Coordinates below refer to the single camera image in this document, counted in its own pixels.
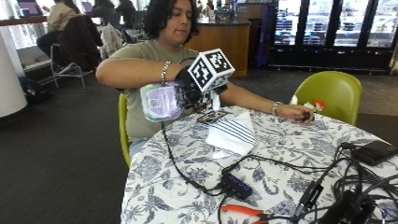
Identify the small black cap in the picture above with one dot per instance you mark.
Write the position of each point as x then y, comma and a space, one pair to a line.
306, 116

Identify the dark backpack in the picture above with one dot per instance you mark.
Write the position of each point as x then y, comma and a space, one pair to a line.
33, 90

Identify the flat black device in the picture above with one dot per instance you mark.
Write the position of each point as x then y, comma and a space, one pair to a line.
374, 151

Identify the person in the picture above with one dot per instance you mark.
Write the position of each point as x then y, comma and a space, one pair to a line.
103, 9
153, 53
125, 11
57, 21

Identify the white marker cube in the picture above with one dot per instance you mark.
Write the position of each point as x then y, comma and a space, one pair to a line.
209, 69

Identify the black usb hub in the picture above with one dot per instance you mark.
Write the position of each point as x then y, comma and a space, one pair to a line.
235, 183

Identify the green plastic chair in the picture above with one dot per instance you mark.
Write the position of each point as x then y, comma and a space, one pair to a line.
122, 130
328, 93

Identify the black patterned marker card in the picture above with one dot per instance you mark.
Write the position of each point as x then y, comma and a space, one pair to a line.
211, 117

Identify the wooden counter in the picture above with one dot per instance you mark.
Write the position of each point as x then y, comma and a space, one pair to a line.
223, 40

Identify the glass door refrigerator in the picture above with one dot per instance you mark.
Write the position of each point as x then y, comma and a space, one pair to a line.
331, 31

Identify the laptop screen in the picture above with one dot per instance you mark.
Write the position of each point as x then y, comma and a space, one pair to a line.
27, 7

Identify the white red soft toy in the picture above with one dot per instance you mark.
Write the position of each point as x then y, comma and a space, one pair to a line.
314, 105

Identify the clear purple plastic pouch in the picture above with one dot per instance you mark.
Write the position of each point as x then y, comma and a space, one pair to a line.
161, 101

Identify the white blue striped cloth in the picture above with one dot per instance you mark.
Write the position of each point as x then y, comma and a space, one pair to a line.
231, 133

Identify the blue floral tablecloth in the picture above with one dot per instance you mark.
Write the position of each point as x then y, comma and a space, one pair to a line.
182, 174

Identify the metal frame chair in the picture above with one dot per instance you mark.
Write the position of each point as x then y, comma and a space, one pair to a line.
65, 68

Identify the black box device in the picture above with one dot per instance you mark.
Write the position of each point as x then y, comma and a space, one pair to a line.
347, 210

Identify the white round column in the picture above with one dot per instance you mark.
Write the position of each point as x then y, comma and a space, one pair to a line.
9, 71

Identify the dark jacket on chair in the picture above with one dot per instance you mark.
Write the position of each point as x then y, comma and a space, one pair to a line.
78, 40

